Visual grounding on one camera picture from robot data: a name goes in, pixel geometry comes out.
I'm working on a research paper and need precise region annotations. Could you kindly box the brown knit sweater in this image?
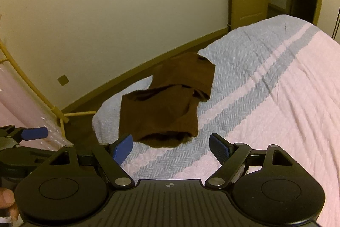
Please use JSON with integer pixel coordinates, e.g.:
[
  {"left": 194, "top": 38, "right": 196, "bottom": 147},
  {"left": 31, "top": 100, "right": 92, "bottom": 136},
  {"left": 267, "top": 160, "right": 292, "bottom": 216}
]
[{"left": 118, "top": 51, "right": 216, "bottom": 149}]

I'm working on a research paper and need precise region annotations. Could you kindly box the beige wall socket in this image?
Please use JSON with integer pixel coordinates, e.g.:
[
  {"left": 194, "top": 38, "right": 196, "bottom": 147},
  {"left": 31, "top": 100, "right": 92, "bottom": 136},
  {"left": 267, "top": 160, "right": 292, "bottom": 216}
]
[{"left": 57, "top": 74, "right": 70, "bottom": 87}]

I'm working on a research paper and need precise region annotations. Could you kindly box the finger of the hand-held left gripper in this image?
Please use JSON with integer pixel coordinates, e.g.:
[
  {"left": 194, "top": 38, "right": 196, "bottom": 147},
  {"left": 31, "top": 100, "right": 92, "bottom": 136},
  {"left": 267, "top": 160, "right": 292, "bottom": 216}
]
[
  {"left": 18, "top": 148, "right": 61, "bottom": 167},
  {"left": 0, "top": 124, "right": 49, "bottom": 149}
]

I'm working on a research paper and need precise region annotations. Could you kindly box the pink and grey striped blanket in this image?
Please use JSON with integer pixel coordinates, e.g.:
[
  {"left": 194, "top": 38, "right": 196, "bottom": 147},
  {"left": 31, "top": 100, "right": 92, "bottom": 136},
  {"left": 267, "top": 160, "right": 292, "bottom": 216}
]
[{"left": 92, "top": 14, "right": 340, "bottom": 227}]

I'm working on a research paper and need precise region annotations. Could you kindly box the pink plastic sheet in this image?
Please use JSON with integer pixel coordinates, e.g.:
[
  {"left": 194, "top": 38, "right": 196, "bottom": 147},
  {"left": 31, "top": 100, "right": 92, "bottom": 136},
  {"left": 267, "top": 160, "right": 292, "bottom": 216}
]
[{"left": 0, "top": 61, "right": 68, "bottom": 151}]

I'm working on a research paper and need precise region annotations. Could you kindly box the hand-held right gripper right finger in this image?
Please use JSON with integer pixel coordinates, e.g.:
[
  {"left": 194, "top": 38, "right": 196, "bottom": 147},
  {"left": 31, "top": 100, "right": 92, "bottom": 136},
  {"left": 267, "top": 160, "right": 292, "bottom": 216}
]
[{"left": 205, "top": 133, "right": 295, "bottom": 189}]

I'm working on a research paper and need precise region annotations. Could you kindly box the person's left hand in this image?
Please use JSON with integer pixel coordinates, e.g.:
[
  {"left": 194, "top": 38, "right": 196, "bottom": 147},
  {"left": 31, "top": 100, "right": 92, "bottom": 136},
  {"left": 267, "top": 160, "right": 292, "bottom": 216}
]
[{"left": 0, "top": 188, "right": 20, "bottom": 220}]

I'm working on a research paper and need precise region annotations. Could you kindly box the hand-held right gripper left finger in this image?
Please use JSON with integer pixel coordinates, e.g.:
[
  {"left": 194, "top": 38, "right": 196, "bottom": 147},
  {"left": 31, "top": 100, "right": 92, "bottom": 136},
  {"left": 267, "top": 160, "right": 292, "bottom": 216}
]
[{"left": 40, "top": 134, "right": 136, "bottom": 189}]

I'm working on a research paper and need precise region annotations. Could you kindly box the yellow wooden rack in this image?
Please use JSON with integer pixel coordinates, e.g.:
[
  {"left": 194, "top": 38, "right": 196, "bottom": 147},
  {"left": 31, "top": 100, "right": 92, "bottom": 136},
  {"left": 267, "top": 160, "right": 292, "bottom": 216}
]
[{"left": 0, "top": 39, "right": 97, "bottom": 138}]

